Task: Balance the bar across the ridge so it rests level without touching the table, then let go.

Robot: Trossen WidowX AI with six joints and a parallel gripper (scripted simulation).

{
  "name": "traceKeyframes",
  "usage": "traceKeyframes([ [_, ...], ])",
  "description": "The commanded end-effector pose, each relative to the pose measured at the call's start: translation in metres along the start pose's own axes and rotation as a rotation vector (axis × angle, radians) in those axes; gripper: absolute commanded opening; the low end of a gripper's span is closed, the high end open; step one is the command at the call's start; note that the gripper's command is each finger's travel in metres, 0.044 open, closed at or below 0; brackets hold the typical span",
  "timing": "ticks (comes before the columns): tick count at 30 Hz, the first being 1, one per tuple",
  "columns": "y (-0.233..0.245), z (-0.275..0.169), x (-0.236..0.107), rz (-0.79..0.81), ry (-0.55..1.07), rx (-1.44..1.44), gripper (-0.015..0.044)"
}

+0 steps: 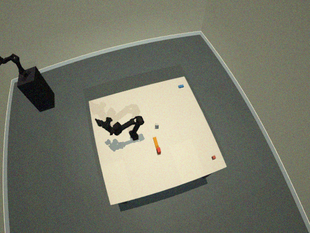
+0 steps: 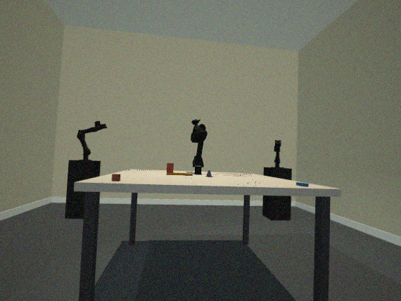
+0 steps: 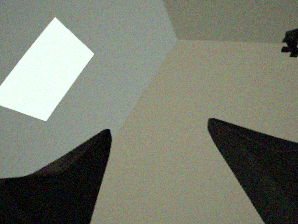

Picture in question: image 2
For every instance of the small brown block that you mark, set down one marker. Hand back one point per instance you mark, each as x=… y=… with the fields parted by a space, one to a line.
x=115 y=177

